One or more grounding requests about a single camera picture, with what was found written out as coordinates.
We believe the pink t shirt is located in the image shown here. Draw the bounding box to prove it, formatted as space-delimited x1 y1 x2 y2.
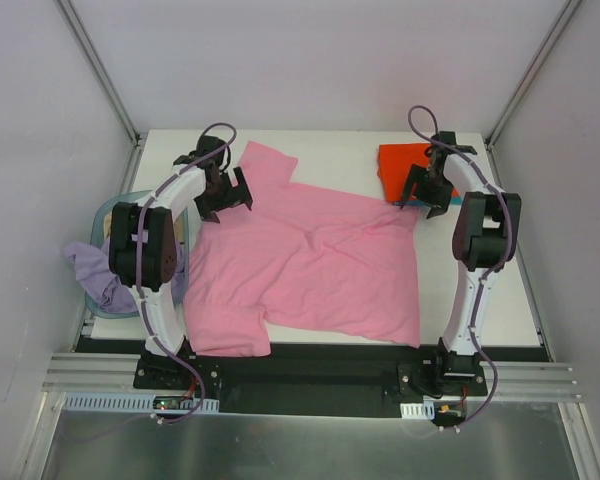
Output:
183 142 420 357

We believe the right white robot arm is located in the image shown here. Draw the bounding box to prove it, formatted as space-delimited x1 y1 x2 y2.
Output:
399 131 522 357

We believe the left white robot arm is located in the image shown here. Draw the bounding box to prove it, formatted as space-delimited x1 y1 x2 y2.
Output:
109 133 253 389

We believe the folded teal t shirt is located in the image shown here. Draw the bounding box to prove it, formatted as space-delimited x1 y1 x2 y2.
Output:
393 196 462 207

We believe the folded orange t shirt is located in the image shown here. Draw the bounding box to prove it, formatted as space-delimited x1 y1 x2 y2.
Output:
377 143 429 204

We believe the beige t shirt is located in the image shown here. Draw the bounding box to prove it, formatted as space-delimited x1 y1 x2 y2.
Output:
103 212 112 238

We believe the teal plastic basket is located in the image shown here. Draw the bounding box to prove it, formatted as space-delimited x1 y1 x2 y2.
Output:
85 190 190 319

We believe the lavender t shirt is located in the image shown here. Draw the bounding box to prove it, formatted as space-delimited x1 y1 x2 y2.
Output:
61 234 187 314

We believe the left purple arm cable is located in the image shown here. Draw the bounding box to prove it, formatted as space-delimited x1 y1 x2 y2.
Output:
134 122 239 401

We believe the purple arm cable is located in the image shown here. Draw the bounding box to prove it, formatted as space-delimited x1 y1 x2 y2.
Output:
407 104 519 431
134 122 239 401

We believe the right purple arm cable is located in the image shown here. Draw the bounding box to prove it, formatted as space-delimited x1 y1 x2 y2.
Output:
407 104 519 431

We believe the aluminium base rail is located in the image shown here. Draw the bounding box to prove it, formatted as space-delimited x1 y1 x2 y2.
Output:
43 352 585 403

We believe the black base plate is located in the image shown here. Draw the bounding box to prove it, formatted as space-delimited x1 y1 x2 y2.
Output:
133 344 488 418

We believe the left white cable duct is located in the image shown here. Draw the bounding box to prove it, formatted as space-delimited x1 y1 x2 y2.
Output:
63 393 220 415

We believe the white cable duct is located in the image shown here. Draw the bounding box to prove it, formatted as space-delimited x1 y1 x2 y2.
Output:
400 401 435 421
63 393 220 415

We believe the right white cable duct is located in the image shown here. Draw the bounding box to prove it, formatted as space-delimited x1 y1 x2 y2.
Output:
400 401 435 421

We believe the right aluminium frame post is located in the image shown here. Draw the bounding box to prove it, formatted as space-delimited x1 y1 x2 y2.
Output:
483 0 585 150

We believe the aluminium frame post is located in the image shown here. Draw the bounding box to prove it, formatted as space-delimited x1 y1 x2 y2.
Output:
55 0 144 147
483 0 585 150

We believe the left aluminium frame post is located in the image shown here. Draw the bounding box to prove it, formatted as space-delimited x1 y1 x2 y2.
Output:
55 0 144 147

